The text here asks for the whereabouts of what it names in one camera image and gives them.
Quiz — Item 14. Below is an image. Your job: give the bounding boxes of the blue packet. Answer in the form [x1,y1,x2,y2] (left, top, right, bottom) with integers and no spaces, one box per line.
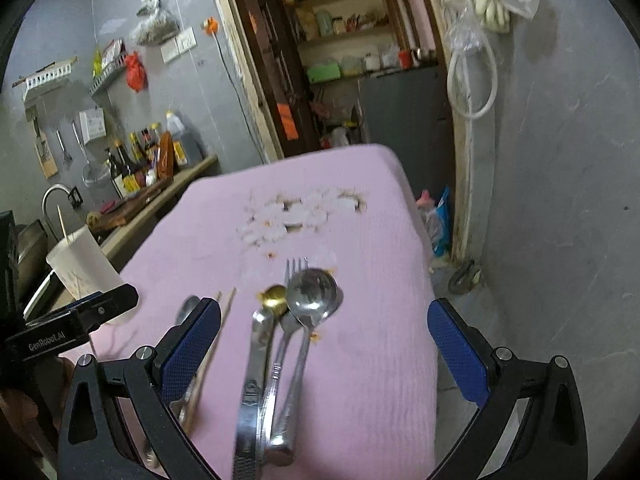
[430,186,454,257]

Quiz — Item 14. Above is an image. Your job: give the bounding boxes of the gold bowl steel spoon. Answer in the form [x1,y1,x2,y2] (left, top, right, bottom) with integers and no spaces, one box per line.
[232,284,289,480]

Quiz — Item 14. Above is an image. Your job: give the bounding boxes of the large steel spoon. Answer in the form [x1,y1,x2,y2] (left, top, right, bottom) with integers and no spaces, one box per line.
[265,267,343,467]

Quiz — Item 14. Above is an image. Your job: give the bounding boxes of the red plastic bag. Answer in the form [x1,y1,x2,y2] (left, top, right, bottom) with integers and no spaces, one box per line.
[124,51,149,93]

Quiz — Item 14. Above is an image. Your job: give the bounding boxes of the steel faucet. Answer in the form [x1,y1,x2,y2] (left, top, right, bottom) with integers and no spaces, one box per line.
[41,184,72,241]

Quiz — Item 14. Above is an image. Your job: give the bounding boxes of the kitchen counter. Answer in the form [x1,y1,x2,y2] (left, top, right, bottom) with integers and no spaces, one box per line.
[97,154,220,263]

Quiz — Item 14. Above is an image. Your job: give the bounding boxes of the green container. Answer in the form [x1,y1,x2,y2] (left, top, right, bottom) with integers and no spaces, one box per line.
[305,59,343,85]

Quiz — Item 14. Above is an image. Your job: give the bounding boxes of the white wall switches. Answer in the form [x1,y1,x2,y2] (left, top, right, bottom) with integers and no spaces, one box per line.
[160,26,198,64]

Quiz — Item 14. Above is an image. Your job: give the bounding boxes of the hanging steel strainer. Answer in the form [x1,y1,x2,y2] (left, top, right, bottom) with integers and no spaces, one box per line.
[71,120,112,187]

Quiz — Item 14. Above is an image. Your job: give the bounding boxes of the pink cloth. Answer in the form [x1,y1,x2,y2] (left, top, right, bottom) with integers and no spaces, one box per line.
[60,144,442,480]

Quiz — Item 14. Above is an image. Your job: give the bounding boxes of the steel fork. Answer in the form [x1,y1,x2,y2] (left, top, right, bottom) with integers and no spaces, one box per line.
[257,257,310,461]

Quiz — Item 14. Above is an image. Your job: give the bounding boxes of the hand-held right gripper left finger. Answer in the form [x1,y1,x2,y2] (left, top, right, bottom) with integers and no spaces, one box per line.
[56,296,223,480]

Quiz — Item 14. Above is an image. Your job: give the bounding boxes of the white wall rack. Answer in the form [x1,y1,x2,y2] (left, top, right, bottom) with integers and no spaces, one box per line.
[21,56,79,104]

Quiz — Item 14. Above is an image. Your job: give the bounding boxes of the hanging steel spatula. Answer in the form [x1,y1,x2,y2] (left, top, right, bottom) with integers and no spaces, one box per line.
[54,129,74,167]

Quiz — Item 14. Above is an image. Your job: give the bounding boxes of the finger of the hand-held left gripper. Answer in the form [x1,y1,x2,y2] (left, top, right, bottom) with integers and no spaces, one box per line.
[72,283,140,335]

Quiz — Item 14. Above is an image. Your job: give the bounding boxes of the row of sauce bottles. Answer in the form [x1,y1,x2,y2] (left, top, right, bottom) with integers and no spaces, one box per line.
[104,125,166,198]

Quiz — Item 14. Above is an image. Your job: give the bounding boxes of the steel sink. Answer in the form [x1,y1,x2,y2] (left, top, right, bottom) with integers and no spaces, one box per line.
[16,219,53,286]

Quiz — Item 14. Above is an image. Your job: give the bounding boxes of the wire wall shelf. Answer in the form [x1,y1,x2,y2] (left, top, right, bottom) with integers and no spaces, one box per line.
[89,39,132,97]

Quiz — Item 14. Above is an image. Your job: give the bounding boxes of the grey cabinet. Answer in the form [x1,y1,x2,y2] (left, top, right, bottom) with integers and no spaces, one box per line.
[359,64,453,188]

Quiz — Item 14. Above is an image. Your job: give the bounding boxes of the clear plastic bag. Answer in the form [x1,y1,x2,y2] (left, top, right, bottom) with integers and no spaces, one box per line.
[130,0,181,47]

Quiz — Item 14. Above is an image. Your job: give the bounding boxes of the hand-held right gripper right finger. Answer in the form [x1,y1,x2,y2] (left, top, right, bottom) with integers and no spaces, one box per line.
[426,297,590,480]

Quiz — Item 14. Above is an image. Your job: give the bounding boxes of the black wall cable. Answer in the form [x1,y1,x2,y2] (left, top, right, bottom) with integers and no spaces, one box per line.
[214,34,267,163]

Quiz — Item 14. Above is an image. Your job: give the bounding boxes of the white box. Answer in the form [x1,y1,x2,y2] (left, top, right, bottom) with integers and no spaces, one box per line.
[78,108,107,144]

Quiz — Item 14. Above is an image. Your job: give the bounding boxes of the large dark oil jug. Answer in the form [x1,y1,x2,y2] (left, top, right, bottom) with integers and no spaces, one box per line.
[165,110,205,167]

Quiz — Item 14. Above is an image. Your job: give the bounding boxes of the pink door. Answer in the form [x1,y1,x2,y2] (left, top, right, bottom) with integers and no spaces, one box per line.
[397,0,443,58]

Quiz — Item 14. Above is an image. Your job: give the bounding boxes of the hanging wooden board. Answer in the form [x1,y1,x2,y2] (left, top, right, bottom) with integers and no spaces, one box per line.
[31,119,60,180]

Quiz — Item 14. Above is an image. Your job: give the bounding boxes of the wooden cutting board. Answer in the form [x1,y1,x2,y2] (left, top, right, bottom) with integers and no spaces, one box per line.
[96,175,174,229]

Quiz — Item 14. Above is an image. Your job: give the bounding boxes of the white hose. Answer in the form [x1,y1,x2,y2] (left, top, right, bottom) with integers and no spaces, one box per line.
[446,10,499,121]

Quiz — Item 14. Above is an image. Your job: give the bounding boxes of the wooden shelf unit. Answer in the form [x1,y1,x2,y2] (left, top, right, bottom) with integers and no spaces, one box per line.
[265,0,418,78]

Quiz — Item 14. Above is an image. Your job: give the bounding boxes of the small steel spoon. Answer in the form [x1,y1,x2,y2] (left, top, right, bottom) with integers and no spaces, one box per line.
[145,295,202,468]

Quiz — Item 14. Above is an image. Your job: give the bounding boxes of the person's left hand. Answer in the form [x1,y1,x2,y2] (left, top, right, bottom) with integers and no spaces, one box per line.
[0,387,56,461]

